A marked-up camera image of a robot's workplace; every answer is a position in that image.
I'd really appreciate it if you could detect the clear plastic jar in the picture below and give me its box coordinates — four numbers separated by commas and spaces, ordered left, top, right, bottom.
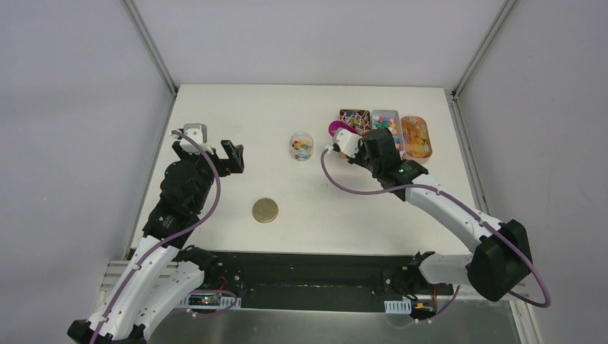
290, 132, 314, 161

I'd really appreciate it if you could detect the gold jar lid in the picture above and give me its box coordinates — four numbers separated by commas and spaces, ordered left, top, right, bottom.
252, 198, 279, 224

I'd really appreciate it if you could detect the magenta plastic scoop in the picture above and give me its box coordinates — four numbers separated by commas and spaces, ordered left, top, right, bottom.
328, 120, 358, 137

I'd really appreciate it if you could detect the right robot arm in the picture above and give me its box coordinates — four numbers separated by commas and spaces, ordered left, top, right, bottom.
333, 129, 533, 301

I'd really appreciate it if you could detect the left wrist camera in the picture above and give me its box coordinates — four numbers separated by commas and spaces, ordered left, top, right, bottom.
171, 123, 211, 155

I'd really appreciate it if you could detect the pink tray of gummies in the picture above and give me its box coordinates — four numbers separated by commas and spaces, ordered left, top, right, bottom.
401, 115, 433, 164

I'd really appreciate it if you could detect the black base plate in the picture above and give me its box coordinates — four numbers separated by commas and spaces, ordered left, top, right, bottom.
178, 251, 456, 313

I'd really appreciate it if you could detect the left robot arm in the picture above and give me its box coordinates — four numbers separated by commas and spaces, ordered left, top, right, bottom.
67, 138, 244, 343

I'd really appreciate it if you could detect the gold tin of lollipops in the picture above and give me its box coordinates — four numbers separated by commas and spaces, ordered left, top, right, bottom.
338, 109, 371, 135

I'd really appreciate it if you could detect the white tin of candies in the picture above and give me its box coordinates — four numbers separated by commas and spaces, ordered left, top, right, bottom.
371, 110, 404, 152

